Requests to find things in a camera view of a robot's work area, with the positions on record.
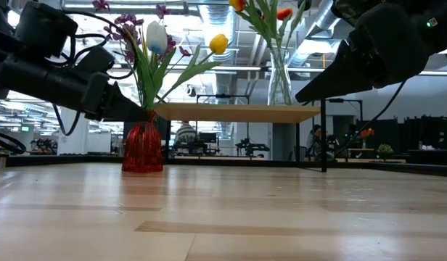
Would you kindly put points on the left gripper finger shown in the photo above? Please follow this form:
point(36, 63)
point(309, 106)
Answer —
point(94, 59)
point(114, 105)

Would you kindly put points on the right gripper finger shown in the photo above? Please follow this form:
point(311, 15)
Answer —
point(339, 79)

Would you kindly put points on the purple flower sprig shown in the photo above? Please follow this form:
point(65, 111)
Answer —
point(131, 34)

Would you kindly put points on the red glass vase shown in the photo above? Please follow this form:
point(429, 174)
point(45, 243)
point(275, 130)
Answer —
point(143, 148)

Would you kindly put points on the clear glass vase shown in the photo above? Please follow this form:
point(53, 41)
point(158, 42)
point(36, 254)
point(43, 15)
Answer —
point(279, 87)

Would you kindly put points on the white blue tulip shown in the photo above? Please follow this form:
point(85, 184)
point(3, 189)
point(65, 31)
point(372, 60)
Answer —
point(156, 36)

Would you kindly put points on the plain yellow tulip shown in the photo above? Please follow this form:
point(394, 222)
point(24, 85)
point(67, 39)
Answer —
point(218, 43)

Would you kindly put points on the red and yellow tulip bunch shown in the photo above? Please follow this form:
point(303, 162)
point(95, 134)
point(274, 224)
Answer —
point(238, 4)

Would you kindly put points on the background black robot arm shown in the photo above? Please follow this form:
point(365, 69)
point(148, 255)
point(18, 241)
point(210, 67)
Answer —
point(250, 146)

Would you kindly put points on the wooden shelf black legs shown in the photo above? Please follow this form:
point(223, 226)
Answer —
point(238, 113)

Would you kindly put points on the white pillar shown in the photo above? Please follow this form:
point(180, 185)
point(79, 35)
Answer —
point(82, 143)

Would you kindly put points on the background red flower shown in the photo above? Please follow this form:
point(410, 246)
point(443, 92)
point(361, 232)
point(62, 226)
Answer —
point(366, 133)

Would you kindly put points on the person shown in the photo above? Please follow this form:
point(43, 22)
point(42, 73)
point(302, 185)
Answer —
point(316, 139)
point(185, 132)

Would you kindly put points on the small green plant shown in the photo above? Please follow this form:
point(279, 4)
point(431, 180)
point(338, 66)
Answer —
point(385, 149)

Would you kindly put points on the black partition panels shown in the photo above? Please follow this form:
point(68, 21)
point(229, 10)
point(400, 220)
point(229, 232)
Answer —
point(426, 134)

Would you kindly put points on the long ceiling light bar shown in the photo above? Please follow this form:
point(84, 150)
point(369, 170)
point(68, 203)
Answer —
point(238, 67)

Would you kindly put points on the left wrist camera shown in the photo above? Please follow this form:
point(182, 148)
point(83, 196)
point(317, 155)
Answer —
point(45, 29)

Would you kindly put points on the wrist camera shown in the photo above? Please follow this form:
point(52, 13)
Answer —
point(45, 29)
point(354, 9)

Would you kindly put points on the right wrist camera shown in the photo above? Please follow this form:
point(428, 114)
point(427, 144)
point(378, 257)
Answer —
point(354, 9)

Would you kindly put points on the silver spiral air duct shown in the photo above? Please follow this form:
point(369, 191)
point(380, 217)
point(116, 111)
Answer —
point(219, 21)
point(325, 18)

